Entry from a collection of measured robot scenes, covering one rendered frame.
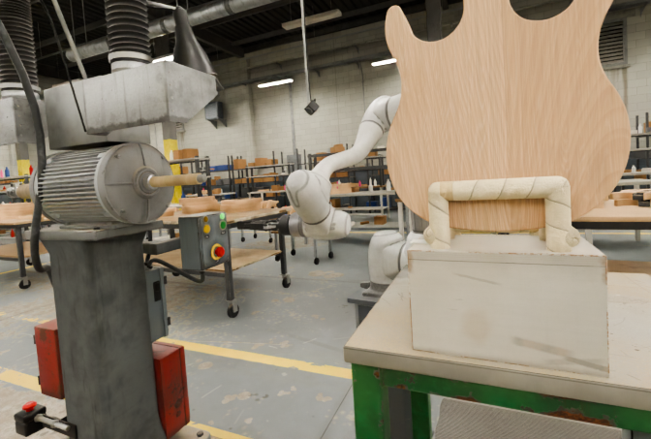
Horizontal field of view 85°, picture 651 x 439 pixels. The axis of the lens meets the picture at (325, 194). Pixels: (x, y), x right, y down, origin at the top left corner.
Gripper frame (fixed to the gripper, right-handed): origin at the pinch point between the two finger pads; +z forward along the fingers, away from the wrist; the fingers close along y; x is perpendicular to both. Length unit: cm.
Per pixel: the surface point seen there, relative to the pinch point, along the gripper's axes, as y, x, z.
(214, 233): -4.9, -2.3, 11.0
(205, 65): -24, 52, -8
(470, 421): 68, -107, -73
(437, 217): -50, 9, -75
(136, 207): -35.6, 10.7, 12.6
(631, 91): 1069, 185, -448
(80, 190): -43, 17, 26
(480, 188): -50, 13, -82
